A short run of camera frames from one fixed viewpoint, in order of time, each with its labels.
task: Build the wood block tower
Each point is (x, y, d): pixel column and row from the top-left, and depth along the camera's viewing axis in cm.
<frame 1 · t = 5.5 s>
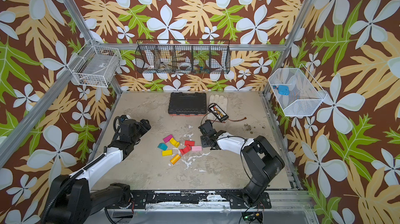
left hand: (143, 121, 87), fingers open
right hand: (206, 139, 94), fingers open
blue plastic object: (283, 90, 88), point 27 cm above the table
magenta wood block: (167, 138, 97), on the table
teal wood block: (162, 146, 93), point 2 cm above the table
yellow arch wood block: (174, 142, 94), point 2 cm above the table
yellow rectangular wood block: (167, 152, 90), on the table
orange cylinder wood block: (175, 159, 88), point 2 cm above the table
red rectangular wood block: (191, 143, 95), on the table
red arch wood block: (185, 150, 92), on the table
pink wood block: (196, 148, 93), on the table
black plastic tool case: (187, 104, 110), point 4 cm above the table
white work glove: (221, 102, 114), point 2 cm above the table

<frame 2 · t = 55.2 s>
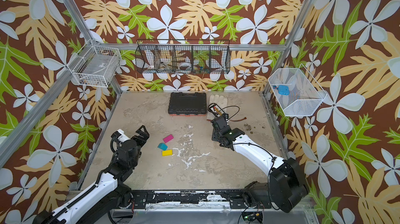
left hand: (139, 129, 81), fingers open
right hand: (215, 133, 87), fingers open
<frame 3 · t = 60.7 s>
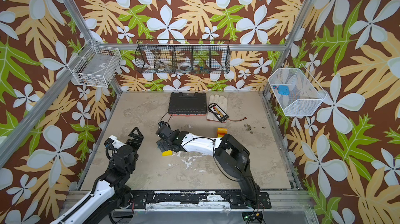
left hand: (134, 131, 79), fingers open
right hand: (165, 139, 88), fingers open
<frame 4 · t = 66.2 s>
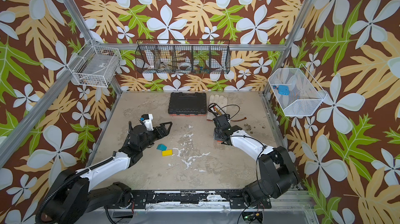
left hand: (166, 122, 83), fingers open
right hand: (219, 133, 91), fingers open
